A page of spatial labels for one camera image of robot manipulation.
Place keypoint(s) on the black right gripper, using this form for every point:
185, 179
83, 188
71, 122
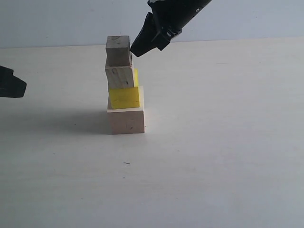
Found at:
166, 14

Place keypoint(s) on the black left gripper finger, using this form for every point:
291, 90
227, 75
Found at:
10, 85

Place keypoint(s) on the small pale wooden cube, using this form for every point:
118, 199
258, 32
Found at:
118, 51

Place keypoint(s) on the medium bare wooden cube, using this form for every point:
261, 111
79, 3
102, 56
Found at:
119, 77

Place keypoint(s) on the yellow painted cube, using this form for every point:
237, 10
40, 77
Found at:
126, 97

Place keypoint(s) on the large pale wooden cube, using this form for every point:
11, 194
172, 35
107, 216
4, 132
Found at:
127, 121

